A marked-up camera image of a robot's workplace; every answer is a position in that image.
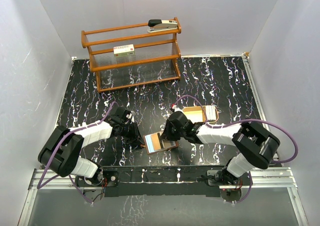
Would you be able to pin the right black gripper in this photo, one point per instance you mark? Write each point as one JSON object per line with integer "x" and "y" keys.
{"x": 167, "y": 135}

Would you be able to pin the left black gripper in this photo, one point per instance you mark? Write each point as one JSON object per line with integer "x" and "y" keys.
{"x": 136, "y": 138}

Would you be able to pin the brown leather card holder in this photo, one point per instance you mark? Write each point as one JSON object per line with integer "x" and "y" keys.
{"x": 147, "y": 142}

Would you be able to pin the yellow VIP credit card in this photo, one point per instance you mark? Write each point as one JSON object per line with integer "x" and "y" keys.
{"x": 169, "y": 144}

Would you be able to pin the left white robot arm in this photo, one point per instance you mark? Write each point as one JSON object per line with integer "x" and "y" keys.
{"x": 62, "y": 151}

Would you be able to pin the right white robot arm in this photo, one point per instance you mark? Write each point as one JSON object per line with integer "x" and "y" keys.
{"x": 256, "y": 145}

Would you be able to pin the stack of cards in tray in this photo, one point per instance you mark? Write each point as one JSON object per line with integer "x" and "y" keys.
{"x": 211, "y": 113}

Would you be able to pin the beige oval tray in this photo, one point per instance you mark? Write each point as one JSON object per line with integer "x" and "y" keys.
{"x": 197, "y": 114}

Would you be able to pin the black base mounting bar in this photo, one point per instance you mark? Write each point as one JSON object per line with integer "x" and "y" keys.
{"x": 166, "y": 180}

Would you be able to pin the wooden three-tier shelf rack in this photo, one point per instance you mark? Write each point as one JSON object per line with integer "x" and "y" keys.
{"x": 155, "y": 60}

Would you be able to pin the white and red staples box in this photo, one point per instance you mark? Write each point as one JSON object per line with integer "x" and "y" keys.
{"x": 124, "y": 50}

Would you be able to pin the black and beige stapler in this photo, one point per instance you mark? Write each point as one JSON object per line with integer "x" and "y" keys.
{"x": 155, "y": 25}

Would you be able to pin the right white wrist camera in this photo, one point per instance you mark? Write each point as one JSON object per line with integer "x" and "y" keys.
{"x": 174, "y": 109}

